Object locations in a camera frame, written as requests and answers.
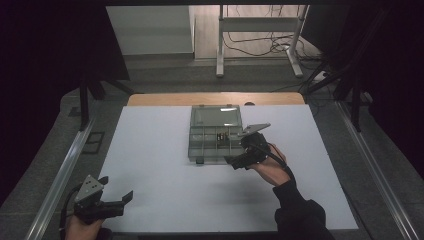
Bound dark floor socket plate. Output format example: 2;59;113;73
81;131;106;155

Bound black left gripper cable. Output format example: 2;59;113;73
59;185;84;240

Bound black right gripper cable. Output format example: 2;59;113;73
251;143;297;183

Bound person's right hand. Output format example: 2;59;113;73
247;143;292;187

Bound black metal stand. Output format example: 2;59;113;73
77;74;135;132
305;59;366;133

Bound white desk frame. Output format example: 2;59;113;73
215;4;310;80

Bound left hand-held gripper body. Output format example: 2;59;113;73
73;174;116;225

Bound black floor cables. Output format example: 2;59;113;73
222;4;323;63

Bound aluminium rail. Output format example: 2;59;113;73
334;99;424;240
24;116;98;240

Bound white power strip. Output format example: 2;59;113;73
312;70;330;83

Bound clear plastic compartment box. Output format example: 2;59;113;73
187;104;245;165

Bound white board sheet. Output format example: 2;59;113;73
98;104;360;233

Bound person's left hand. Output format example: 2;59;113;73
64;214;105;240

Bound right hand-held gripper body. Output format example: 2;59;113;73
236;122;272;168

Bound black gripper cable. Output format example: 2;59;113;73
59;185;84;240
251;143;297;183

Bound wooden table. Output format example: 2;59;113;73
127;92;306;107

